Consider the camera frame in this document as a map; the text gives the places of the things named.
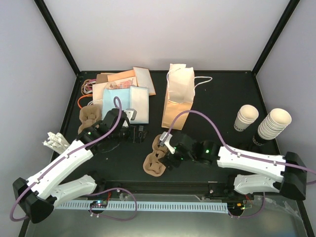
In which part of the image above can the brown pulp cup carrier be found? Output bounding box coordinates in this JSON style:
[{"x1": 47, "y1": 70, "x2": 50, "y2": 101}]
[{"x1": 143, "y1": 134, "x2": 168, "y2": 177}]

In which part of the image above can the brown paper takeout bag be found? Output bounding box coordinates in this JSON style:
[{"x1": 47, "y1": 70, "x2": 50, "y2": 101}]
[{"x1": 160, "y1": 63, "x2": 213, "y2": 130}]

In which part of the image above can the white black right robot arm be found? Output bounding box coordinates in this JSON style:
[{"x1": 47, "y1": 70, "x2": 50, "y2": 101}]
[{"x1": 158, "y1": 132, "x2": 307, "y2": 200}]

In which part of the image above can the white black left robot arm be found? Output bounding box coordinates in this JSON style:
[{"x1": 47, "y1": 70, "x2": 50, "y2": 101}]
[{"x1": 9, "y1": 108, "x2": 137, "y2": 224}]

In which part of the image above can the brown white flat paper bag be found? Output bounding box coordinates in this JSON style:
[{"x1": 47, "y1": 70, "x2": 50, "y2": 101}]
[{"x1": 133, "y1": 67, "x2": 156, "y2": 96}]

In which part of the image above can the short white cup stack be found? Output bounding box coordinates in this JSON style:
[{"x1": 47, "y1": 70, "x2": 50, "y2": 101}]
[{"x1": 234, "y1": 105, "x2": 259, "y2": 132}]

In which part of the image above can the tall white cup stack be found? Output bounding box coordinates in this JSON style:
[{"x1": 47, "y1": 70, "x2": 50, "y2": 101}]
[{"x1": 252, "y1": 108, "x2": 292, "y2": 146}]

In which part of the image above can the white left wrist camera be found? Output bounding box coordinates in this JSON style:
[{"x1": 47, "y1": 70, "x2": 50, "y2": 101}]
[{"x1": 124, "y1": 108, "x2": 137, "y2": 122}]

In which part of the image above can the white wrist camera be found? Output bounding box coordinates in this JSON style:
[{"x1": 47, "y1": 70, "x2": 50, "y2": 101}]
[
  {"x1": 124, "y1": 108, "x2": 137, "y2": 122},
  {"x1": 159, "y1": 132, "x2": 176, "y2": 154}
]

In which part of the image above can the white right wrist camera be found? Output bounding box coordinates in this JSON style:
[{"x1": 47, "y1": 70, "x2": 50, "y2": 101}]
[{"x1": 159, "y1": 132, "x2": 176, "y2": 154}]

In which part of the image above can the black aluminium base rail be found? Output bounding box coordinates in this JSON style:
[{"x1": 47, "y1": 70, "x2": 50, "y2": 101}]
[{"x1": 97, "y1": 180, "x2": 245, "y2": 200}]

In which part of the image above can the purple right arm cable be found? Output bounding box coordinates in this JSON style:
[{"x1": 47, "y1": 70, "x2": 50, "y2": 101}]
[{"x1": 167, "y1": 110, "x2": 316, "y2": 219}]

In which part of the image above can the light blue cable duct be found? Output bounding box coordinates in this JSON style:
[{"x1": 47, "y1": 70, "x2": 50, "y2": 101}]
[{"x1": 56, "y1": 200, "x2": 228, "y2": 214}]

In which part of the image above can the bundle of bag handles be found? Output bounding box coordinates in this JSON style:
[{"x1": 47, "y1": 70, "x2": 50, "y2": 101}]
[{"x1": 77, "y1": 79, "x2": 96, "y2": 109}]

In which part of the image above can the black enclosure frame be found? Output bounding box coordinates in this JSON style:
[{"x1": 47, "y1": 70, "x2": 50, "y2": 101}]
[{"x1": 17, "y1": 0, "x2": 316, "y2": 237}]

